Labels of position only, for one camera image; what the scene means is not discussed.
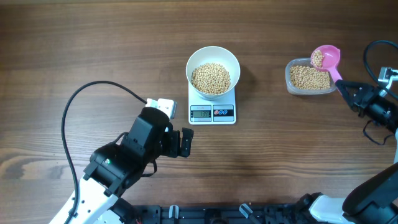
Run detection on pink plastic measuring scoop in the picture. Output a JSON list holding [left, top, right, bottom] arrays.
[[311, 45, 342, 82]]

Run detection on soybeans in bowl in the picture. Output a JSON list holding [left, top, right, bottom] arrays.
[[191, 63, 231, 95]]

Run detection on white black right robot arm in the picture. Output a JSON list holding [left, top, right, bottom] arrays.
[[297, 80, 397, 223]]

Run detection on black camera cable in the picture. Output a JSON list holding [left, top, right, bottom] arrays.
[[363, 40, 398, 146], [60, 80, 149, 224]]

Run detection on white digital kitchen scale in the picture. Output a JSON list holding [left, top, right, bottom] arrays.
[[188, 84, 237, 125]]

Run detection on soybeans in container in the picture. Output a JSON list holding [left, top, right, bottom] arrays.
[[289, 65, 330, 90]]

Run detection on black right camera cable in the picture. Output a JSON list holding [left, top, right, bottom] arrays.
[[363, 40, 398, 146]]

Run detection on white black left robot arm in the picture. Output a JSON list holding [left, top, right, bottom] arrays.
[[52, 107, 194, 223]]

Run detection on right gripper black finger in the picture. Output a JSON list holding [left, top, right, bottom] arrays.
[[335, 80, 373, 90], [338, 87, 358, 111]]

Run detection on clear plastic container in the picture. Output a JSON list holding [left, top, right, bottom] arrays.
[[285, 58, 336, 95]]

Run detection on white bowl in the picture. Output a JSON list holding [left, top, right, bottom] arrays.
[[185, 46, 241, 100]]

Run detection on soybeans in scoop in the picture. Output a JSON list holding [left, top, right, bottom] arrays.
[[311, 49, 324, 68]]

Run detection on black left camera cable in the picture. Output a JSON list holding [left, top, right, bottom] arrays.
[[60, 80, 149, 224]]

